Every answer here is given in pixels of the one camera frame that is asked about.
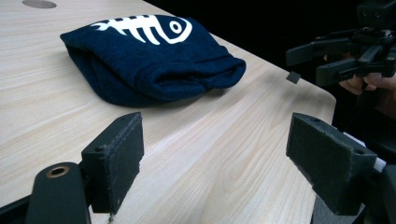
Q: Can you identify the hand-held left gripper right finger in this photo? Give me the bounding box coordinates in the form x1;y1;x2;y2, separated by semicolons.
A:
285;112;378;217

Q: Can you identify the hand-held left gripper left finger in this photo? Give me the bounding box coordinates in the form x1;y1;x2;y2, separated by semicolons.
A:
80;111;145;217

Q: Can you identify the small dark square tag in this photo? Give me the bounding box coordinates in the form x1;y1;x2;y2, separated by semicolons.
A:
286;71;302;85

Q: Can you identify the navy cloth with fishbone print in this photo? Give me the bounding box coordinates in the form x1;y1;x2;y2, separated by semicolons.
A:
59;14;248;108

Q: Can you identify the grey round table grommet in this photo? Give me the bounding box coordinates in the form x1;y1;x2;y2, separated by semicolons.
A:
21;0;58;9

